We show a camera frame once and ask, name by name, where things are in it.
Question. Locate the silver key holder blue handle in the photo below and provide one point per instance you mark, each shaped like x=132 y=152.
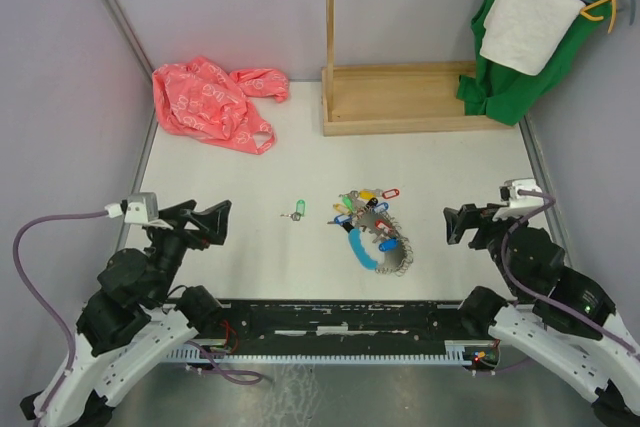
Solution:
x=377 y=242

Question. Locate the black tag key on ring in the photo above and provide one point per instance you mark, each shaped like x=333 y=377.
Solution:
x=370 y=204

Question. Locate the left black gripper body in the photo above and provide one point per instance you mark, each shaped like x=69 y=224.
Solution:
x=170 y=246

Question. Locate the red tag key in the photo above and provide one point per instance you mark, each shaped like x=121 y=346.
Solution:
x=390 y=193
x=386 y=226

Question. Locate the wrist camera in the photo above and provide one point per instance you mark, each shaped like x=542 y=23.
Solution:
x=519 y=197
x=139 y=209

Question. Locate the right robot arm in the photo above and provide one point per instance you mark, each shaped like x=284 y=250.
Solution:
x=575 y=329

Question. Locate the green shirt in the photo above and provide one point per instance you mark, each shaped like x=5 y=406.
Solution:
x=505 y=95

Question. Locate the loose green tag key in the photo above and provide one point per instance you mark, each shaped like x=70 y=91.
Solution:
x=298 y=213

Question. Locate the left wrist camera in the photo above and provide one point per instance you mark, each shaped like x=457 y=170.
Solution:
x=139 y=209

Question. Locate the wooden rack frame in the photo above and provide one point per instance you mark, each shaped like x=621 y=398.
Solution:
x=393 y=98

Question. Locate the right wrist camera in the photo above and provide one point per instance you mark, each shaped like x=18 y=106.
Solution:
x=519 y=197

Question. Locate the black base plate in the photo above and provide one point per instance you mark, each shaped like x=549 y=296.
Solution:
x=324 y=327

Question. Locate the pink patterned cloth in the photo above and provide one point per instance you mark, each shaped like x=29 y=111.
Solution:
x=198 y=99

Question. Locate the white towel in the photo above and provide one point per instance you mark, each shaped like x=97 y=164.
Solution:
x=524 y=34

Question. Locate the grey cable duct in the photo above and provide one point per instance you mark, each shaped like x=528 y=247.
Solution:
x=452 y=355

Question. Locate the loose red tag key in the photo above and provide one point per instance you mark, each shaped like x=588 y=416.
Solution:
x=390 y=193

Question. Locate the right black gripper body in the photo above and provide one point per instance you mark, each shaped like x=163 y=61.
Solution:
x=490 y=233

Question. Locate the yellow tag key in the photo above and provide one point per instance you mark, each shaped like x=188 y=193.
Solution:
x=343 y=209

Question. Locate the green tag key on ring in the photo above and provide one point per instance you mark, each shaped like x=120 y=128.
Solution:
x=352 y=202

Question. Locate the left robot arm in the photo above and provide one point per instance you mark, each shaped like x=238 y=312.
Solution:
x=110 y=347

